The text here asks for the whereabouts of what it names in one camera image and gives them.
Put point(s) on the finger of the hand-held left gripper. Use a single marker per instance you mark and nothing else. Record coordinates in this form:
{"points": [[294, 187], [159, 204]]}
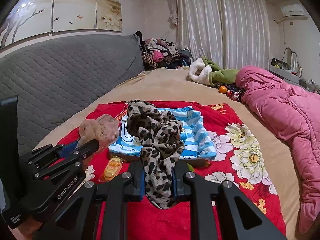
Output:
{"points": [[85, 148], [67, 150]]}

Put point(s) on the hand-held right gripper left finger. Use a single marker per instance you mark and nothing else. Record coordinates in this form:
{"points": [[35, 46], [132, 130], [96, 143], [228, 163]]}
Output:
{"points": [[138, 192]]}

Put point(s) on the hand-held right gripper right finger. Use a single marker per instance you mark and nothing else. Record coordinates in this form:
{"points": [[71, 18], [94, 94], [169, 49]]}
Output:
{"points": [[178, 185]]}

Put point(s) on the green fuzzy scrunchie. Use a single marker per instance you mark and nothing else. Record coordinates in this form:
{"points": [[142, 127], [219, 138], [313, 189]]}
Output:
{"points": [[190, 167]]}

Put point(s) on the beige sheer scrunchie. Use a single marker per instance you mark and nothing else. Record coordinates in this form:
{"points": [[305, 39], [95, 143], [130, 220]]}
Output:
{"points": [[105, 130]]}

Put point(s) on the round biscuit packet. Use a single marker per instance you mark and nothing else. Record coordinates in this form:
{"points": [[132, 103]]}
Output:
{"points": [[111, 168]]}

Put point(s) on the leopard print scrunchie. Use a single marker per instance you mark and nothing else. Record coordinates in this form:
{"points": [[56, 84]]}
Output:
{"points": [[155, 150]]}

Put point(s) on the person's left hand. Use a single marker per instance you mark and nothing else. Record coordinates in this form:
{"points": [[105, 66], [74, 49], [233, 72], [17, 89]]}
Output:
{"points": [[25, 231]]}

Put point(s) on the blue striped cartoon cloth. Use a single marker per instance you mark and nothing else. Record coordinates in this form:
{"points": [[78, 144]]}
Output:
{"points": [[195, 135]]}

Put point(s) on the grey quilted headboard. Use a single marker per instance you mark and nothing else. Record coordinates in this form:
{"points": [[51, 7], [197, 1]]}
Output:
{"points": [[62, 80]]}

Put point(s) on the red floral blanket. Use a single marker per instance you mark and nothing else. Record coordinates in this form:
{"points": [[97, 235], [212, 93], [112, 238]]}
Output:
{"points": [[217, 120]]}

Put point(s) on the orange fruit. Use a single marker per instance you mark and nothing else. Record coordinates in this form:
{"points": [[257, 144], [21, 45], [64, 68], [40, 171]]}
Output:
{"points": [[222, 89]]}

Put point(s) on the white fleece garment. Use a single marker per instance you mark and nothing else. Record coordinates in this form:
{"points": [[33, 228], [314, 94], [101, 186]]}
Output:
{"points": [[197, 72]]}

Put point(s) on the green plush garment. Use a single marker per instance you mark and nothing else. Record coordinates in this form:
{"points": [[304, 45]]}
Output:
{"points": [[225, 76]]}

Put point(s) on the pile of clothes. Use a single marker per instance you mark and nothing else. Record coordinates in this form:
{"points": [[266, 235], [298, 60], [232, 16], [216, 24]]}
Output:
{"points": [[160, 52]]}

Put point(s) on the pink quilt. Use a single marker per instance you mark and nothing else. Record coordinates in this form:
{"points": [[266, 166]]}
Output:
{"points": [[287, 110]]}

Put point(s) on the grey dressing table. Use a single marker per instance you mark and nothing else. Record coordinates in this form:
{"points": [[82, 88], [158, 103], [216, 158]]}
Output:
{"points": [[287, 77]]}

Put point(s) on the curtain tieback flower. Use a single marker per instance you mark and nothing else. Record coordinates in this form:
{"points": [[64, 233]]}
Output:
{"points": [[173, 19]]}

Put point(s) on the dark patterned bag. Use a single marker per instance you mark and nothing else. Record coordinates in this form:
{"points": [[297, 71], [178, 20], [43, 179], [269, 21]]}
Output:
{"points": [[280, 63]]}

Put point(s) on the white curtains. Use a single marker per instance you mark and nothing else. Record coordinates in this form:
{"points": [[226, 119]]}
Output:
{"points": [[225, 25]]}

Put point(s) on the arched vanity mirror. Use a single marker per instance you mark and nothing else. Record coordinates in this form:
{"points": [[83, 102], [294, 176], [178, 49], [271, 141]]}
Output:
{"points": [[287, 55]]}

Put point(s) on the white air conditioner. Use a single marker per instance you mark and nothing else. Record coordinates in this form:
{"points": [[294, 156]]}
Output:
{"points": [[293, 11]]}

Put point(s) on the floral wall mural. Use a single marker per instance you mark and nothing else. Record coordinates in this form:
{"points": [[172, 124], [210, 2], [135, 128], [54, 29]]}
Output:
{"points": [[75, 5]]}

